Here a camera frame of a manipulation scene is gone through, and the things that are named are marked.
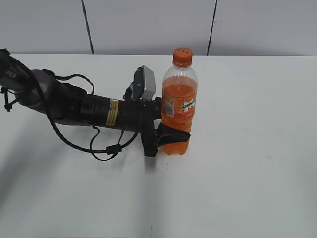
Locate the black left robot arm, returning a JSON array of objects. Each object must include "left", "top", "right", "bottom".
[{"left": 0, "top": 49, "right": 190, "bottom": 157}]

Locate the orange bottle cap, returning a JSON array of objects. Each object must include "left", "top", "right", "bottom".
[{"left": 172, "top": 47, "right": 193, "bottom": 68}]

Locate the orange Mirinda soda bottle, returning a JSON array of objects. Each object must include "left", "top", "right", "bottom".
[{"left": 160, "top": 63, "right": 199, "bottom": 156}]

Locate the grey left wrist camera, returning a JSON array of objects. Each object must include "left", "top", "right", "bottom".
[{"left": 123, "top": 65, "right": 156, "bottom": 101}]

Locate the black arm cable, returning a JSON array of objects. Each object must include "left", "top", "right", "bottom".
[{"left": 29, "top": 70, "right": 140, "bottom": 162}]

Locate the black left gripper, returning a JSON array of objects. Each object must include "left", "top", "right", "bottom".
[{"left": 116, "top": 97, "right": 191, "bottom": 157}]

